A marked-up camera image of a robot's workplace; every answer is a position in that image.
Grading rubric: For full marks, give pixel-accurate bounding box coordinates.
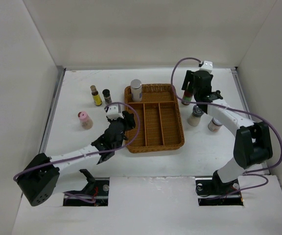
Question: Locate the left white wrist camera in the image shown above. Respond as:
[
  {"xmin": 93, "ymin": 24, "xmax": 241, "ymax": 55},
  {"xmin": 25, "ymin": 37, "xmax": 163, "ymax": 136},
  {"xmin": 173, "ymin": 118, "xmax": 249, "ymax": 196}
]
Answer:
[{"xmin": 104, "ymin": 104, "xmax": 123, "ymax": 118}]

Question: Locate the red sauce bottle green label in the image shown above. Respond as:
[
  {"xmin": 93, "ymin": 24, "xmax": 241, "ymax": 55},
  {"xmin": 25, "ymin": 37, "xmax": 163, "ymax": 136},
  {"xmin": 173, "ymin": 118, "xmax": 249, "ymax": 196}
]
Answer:
[{"xmin": 181, "ymin": 90, "xmax": 193, "ymax": 105}]

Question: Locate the salt shaker silver cap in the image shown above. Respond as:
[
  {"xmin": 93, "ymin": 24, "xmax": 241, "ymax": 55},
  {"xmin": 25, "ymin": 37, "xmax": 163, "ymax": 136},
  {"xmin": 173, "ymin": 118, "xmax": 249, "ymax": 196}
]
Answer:
[{"xmin": 187, "ymin": 105, "xmax": 204, "ymax": 127}]

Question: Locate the pink cap spice jar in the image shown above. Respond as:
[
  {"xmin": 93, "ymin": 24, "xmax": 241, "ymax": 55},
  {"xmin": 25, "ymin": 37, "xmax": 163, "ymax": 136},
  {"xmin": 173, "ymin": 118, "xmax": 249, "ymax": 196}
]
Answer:
[{"xmin": 77, "ymin": 111, "xmax": 93, "ymax": 130}]

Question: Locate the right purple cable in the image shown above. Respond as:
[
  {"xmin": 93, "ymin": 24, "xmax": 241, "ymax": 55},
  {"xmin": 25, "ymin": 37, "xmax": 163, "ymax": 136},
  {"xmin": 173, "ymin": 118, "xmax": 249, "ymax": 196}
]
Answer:
[{"xmin": 171, "ymin": 57, "xmax": 282, "ymax": 196}]

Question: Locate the jar with red white lid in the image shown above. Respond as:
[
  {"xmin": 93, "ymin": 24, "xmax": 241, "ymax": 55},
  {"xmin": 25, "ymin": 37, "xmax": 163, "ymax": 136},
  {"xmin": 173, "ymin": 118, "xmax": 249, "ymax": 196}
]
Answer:
[{"xmin": 208, "ymin": 118, "xmax": 222, "ymax": 132}]

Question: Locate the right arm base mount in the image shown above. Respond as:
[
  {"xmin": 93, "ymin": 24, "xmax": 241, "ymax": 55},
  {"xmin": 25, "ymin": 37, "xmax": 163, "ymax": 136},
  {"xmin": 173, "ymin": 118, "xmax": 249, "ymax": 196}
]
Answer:
[{"xmin": 195, "ymin": 173, "xmax": 243, "ymax": 206}]

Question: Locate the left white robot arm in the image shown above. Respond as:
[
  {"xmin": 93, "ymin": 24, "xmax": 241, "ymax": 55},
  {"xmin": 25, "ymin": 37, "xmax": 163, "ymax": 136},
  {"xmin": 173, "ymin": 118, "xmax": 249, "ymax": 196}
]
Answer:
[{"xmin": 14, "ymin": 106, "xmax": 136, "ymax": 207}]

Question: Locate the white jar silver lid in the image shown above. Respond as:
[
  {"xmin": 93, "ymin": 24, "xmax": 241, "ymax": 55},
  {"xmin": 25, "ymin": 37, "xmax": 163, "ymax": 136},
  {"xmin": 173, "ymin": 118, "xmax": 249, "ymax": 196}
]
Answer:
[{"xmin": 130, "ymin": 79, "xmax": 142, "ymax": 102}]

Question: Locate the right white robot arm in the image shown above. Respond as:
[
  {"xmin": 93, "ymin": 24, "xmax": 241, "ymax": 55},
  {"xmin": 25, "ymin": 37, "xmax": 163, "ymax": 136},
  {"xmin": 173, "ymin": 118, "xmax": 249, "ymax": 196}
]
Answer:
[{"xmin": 182, "ymin": 70, "xmax": 273, "ymax": 196}]

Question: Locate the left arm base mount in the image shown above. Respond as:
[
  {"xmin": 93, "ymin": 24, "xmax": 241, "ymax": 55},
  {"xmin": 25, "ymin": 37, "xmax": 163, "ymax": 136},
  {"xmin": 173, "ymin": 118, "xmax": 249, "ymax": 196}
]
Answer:
[{"xmin": 63, "ymin": 169, "xmax": 110, "ymax": 207}]

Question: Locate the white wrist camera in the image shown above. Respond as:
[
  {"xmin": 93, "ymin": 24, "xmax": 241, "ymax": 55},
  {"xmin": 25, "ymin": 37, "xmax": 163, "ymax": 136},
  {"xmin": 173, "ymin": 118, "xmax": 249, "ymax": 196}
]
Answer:
[
  {"xmin": 104, "ymin": 104, "xmax": 123, "ymax": 118},
  {"xmin": 199, "ymin": 61, "xmax": 213, "ymax": 73}
]

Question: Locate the brown wicker divided tray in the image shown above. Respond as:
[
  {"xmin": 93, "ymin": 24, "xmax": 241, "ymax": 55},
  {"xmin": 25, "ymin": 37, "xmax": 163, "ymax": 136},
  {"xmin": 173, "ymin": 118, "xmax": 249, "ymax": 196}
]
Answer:
[{"xmin": 124, "ymin": 84, "xmax": 185, "ymax": 154}]

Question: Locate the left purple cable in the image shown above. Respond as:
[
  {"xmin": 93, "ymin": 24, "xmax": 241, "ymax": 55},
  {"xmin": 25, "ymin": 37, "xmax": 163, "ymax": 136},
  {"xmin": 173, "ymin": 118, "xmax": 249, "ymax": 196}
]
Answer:
[{"xmin": 13, "ymin": 102, "xmax": 141, "ymax": 182}]

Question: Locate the purple cable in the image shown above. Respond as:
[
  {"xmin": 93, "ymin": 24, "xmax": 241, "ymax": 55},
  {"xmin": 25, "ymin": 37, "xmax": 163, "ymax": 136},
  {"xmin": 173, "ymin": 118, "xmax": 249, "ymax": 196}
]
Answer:
[
  {"xmin": 171, "ymin": 57, "xmax": 282, "ymax": 196},
  {"xmin": 13, "ymin": 102, "xmax": 141, "ymax": 182}
]

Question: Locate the brown bottle yellow label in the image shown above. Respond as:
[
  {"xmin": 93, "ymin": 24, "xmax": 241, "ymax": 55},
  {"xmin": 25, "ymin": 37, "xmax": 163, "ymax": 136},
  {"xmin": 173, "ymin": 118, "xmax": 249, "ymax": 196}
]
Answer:
[{"xmin": 90, "ymin": 85, "xmax": 102, "ymax": 106}]

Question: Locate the small dark spice jar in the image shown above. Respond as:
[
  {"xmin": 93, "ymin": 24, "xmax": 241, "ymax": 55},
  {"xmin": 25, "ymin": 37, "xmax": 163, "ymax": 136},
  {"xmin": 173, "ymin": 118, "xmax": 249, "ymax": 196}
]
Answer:
[{"xmin": 102, "ymin": 89, "xmax": 112, "ymax": 105}]

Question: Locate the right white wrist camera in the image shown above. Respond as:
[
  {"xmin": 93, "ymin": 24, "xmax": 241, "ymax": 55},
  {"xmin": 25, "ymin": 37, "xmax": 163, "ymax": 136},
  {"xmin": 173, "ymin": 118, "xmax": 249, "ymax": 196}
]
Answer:
[{"xmin": 199, "ymin": 61, "xmax": 213, "ymax": 73}]

